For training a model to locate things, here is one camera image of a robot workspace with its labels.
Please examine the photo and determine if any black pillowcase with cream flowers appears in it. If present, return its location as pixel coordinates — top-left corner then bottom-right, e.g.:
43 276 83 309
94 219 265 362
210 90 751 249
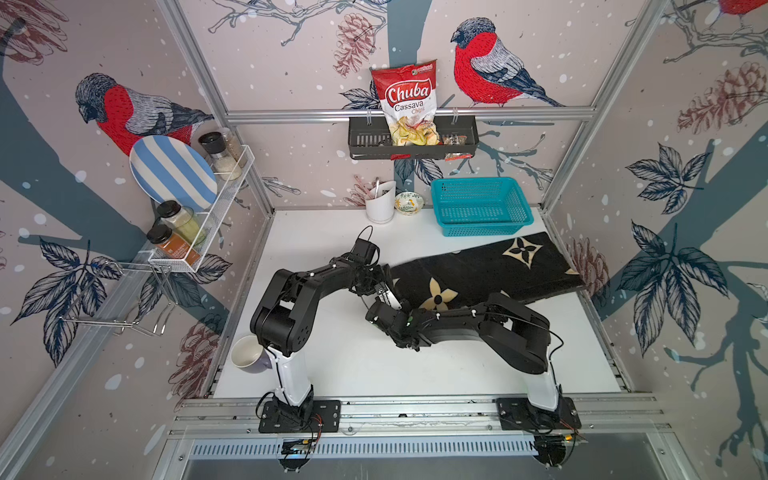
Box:
389 232 585 312

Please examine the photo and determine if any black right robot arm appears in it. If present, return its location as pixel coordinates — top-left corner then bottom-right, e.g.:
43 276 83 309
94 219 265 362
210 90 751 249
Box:
366 293 561 414

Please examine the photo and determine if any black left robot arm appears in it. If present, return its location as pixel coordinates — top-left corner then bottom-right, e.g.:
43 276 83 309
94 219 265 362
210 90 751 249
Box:
250 256 391 408

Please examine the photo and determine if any white utensil cup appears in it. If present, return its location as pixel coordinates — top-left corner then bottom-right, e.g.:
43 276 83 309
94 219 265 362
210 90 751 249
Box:
365 181 397 224

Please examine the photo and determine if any small patterned bowl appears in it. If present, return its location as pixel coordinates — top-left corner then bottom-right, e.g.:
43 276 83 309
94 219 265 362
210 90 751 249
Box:
394 191 425 216

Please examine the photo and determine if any teal plastic basket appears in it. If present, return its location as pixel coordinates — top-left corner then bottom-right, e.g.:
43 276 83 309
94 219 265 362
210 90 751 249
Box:
431 177 534 237

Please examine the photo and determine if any purple mug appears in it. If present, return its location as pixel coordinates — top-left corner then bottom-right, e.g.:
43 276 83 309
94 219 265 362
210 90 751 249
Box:
230 335 272 374

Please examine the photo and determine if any red Chuba chips bag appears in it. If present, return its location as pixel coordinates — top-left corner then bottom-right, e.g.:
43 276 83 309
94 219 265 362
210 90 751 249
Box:
372 60 440 147

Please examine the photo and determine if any green spice jar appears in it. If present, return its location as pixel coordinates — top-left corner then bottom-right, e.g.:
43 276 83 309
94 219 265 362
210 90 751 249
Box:
156 200 207 247

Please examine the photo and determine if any orange spice jar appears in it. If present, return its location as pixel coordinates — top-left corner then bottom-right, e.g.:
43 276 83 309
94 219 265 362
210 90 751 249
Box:
146 223 200 267

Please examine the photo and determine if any black-lid spice jar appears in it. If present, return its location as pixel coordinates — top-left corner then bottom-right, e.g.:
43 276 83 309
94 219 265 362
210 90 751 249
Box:
198 131 242 180

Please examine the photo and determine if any blue striped plate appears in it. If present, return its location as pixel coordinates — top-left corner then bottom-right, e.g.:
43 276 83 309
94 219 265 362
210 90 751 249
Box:
129 135 218 212

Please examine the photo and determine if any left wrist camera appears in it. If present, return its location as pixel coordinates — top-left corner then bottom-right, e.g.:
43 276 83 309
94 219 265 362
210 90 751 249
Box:
349 238 380 265

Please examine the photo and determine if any black wall-mounted wire shelf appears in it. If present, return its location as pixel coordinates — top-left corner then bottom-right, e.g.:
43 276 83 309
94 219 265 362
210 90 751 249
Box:
348 116 479 160

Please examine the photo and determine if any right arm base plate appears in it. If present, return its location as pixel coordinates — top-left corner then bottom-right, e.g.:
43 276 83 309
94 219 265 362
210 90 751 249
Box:
494 396 582 435

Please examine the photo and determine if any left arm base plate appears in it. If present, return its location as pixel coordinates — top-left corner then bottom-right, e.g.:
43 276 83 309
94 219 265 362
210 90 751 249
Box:
255 391 341 434

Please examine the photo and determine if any white wire spice rack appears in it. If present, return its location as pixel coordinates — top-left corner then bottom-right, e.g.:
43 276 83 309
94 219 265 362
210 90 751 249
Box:
129 136 255 273

